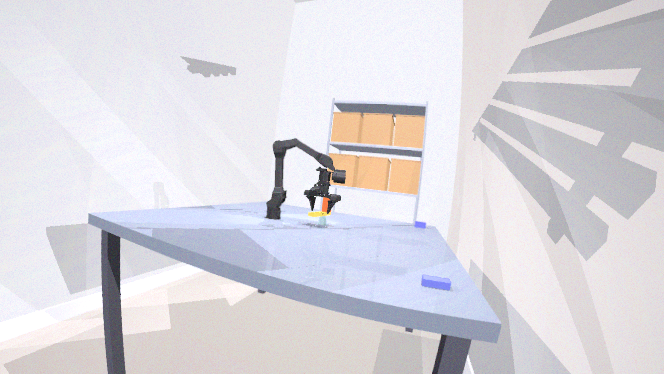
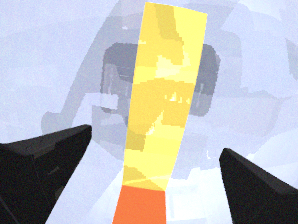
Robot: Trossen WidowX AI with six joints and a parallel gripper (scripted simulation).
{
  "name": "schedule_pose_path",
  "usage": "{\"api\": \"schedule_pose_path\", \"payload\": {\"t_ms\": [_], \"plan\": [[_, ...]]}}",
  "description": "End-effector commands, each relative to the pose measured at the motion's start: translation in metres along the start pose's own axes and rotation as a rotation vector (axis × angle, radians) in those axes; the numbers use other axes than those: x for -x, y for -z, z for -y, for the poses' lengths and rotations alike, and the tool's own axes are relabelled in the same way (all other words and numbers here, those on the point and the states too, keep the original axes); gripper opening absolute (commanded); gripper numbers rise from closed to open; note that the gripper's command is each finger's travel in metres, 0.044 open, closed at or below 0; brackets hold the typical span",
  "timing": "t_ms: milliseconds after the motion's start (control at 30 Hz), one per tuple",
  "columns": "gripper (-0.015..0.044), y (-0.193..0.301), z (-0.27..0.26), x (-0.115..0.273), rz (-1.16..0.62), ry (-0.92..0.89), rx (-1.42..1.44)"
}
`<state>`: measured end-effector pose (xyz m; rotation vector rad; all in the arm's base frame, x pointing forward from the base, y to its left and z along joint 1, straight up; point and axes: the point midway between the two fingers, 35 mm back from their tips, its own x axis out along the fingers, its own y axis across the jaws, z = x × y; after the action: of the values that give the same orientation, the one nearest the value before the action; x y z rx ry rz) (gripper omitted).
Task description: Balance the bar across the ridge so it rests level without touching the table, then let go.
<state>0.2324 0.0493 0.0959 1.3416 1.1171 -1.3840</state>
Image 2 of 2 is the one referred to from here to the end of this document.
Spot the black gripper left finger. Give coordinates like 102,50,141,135
0,124,92,224

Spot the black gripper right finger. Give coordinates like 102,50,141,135
218,147,298,224

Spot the yellow bar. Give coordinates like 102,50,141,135
112,3,208,224

